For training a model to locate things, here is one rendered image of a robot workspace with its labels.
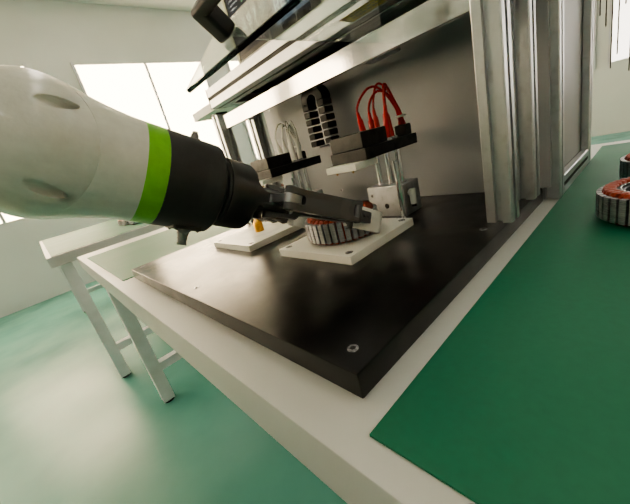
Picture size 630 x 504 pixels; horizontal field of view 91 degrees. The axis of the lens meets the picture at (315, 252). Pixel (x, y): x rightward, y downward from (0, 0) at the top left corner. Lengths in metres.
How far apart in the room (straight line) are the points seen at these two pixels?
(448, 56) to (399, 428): 0.56
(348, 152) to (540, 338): 0.34
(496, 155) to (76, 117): 0.42
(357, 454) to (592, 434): 0.12
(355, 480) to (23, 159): 0.28
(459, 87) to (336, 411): 0.54
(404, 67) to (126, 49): 5.19
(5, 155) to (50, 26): 5.31
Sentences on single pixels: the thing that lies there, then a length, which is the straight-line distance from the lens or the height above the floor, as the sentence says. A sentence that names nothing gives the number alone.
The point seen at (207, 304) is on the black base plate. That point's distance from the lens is 0.41.
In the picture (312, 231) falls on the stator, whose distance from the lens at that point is 0.45.
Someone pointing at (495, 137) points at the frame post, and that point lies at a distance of 0.45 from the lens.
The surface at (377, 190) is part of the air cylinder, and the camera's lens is 0.58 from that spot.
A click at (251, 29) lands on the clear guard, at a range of 0.31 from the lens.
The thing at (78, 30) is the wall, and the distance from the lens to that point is 5.62.
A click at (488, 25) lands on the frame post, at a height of 0.99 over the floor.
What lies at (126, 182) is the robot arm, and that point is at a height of 0.93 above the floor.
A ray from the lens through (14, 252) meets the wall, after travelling 5.06.
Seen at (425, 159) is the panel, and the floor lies 0.84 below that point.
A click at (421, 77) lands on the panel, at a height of 0.98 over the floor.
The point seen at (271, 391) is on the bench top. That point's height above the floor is 0.75.
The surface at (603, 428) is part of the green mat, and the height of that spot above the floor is 0.75.
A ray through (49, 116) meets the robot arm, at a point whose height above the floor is 0.98.
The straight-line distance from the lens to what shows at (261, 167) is 0.68.
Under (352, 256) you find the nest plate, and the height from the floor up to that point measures 0.78.
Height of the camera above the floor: 0.92
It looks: 18 degrees down
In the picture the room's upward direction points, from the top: 15 degrees counter-clockwise
